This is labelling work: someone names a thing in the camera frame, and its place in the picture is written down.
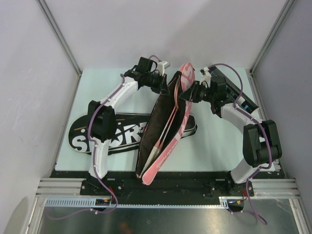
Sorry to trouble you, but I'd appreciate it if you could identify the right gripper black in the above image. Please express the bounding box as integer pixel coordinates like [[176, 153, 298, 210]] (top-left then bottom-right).
[[179, 80, 215, 103]]

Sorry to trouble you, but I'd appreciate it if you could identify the pink SPORT racket bag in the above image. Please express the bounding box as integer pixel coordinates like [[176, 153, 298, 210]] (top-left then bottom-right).
[[135, 62, 195, 185]]

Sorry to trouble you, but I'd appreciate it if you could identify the black SPORT racket bag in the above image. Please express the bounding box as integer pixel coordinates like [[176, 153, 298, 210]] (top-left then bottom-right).
[[66, 112, 197, 156]]

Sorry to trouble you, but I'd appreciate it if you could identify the red white badminton racket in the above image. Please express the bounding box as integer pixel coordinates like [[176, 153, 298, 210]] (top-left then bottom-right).
[[143, 104, 180, 171]]

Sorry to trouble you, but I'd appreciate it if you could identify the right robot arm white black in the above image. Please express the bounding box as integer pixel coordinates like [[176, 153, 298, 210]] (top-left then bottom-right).
[[179, 77, 282, 195]]

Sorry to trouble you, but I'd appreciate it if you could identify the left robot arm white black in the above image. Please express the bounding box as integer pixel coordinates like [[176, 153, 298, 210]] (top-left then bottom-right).
[[87, 57, 170, 195]]

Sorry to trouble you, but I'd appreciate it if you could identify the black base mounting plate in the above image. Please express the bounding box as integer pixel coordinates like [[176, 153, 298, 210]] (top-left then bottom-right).
[[80, 178, 254, 197]]

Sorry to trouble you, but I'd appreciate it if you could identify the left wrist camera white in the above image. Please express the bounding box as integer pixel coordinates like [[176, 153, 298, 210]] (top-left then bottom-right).
[[156, 60, 170, 76]]

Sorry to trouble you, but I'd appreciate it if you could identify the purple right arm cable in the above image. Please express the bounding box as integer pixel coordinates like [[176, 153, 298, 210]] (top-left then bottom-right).
[[207, 63, 273, 225]]

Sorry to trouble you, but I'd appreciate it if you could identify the white slotted cable duct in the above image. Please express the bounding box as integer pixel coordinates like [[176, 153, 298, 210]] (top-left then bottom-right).
[[45, 197, 244, 209]]

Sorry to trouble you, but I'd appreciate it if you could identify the aluminium frame rail right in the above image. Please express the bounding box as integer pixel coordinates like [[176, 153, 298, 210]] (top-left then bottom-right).
[[249, 0, 297, 75]]

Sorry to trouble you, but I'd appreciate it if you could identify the aluminium frame rail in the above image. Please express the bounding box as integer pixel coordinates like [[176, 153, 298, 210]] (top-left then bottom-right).
[[249, 0, 297, 75], [36, 0, 82, 78]]

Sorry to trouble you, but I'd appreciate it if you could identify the aluminium frame rail left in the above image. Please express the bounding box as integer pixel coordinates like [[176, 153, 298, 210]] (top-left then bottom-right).
[[36, 0, 82, 78]]

